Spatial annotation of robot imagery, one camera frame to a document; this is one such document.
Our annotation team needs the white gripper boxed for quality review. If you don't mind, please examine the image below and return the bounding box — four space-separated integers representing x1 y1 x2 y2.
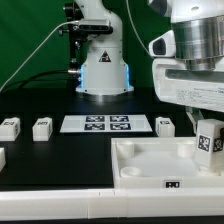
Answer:
152 58 224 133

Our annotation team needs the white square tabletop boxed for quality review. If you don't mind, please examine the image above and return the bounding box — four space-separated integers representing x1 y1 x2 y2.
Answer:
111 137 224 189

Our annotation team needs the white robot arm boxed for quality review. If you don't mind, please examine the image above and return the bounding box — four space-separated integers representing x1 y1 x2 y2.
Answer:
64 0 224 113

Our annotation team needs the white left obstacle block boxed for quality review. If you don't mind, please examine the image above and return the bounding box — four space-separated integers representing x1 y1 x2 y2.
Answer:
0 148 6 172

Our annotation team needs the white marker base plate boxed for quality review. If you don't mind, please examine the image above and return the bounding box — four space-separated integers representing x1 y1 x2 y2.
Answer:
60 115 152 133

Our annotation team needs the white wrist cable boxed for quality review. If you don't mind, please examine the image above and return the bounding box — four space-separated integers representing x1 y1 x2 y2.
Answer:
125 0 153 58

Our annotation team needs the black camera on mount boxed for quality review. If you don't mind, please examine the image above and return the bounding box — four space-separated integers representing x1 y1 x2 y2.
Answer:
58 19 114 36

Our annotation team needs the white camera cable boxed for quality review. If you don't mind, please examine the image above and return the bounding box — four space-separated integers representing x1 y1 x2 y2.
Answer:
0 21 80 94

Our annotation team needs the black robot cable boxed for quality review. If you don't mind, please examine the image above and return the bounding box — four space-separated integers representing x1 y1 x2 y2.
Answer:
0 69 82 96

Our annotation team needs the white front obstacle wall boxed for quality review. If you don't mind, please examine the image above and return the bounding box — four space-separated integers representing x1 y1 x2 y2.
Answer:
0 188 224 221

